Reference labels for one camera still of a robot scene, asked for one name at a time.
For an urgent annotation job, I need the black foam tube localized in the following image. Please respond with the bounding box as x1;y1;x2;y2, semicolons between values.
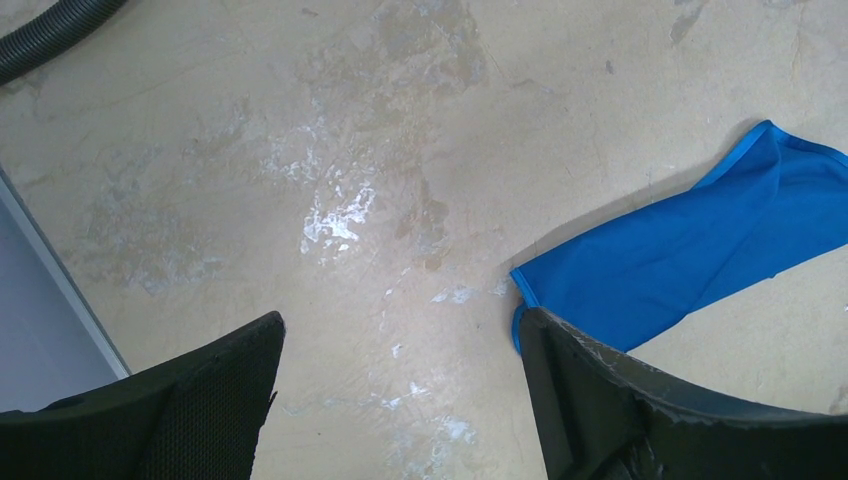
1;0;128;86

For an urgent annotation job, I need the blue cloth napkin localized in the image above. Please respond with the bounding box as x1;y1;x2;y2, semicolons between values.
511;121;847;352

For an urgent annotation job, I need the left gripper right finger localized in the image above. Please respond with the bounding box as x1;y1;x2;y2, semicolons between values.
517;308;847;479

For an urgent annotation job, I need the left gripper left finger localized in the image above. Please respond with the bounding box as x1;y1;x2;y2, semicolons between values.
1;311;286;479

